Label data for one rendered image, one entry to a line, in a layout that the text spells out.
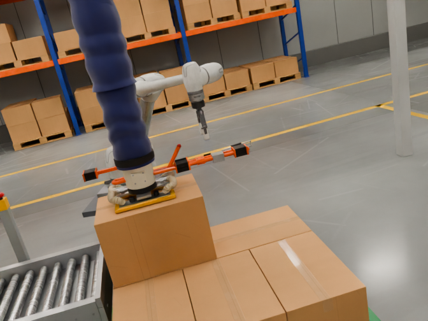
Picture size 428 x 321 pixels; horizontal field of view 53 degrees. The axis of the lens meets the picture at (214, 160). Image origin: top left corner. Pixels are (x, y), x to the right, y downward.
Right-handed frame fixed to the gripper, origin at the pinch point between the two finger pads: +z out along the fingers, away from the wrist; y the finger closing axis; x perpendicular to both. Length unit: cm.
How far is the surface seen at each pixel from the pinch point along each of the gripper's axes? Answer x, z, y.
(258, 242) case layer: 16, 68, 16
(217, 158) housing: 3.8, 14.7, 3.8
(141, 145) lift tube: -36.0, -5.6, 10.3
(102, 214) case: -66, 27, 11
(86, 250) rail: -90, 65, -27
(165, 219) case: -33, 35, 21
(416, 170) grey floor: 213, 122, -126
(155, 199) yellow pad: -36.1, 24.9, 14.4
